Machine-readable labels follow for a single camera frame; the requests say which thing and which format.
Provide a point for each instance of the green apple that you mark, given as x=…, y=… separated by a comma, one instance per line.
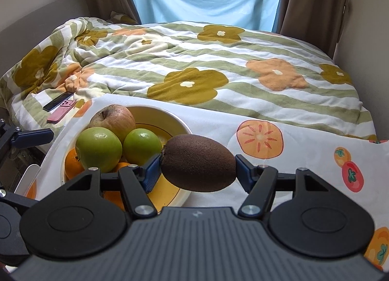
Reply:
x=98, y=149
x=141, y=146

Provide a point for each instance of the pink phone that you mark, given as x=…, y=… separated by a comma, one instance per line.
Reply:
x=62, y=111

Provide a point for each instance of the dark phone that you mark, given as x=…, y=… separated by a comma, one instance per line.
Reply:
x=57, y=101

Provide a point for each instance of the brownish yellow apple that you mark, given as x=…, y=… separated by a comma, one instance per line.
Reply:
x=114, y=120

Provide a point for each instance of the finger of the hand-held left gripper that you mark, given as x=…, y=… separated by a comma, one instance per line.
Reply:
x=33, y=137
x=15, y=200

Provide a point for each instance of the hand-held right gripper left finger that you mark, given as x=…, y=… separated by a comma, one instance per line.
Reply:
x=152, y=174

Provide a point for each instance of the white plastic panel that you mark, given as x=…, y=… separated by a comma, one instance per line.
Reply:
x=29, y=179

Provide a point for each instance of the floral striped quilt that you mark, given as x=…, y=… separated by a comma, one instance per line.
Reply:
x=212, y=71

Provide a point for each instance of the yellow bear print plate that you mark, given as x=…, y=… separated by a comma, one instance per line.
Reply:
x=173, y=126

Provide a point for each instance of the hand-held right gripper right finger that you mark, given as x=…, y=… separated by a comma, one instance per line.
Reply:
x=243, y=173

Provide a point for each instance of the large orange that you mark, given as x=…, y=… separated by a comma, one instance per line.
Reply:
x=121, y=166
x=72, y=165

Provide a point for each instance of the brown kiwi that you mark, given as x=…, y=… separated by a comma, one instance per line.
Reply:
x=199, y=164

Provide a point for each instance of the white fruit print cloth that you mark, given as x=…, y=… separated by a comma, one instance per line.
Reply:
x=304, y=153

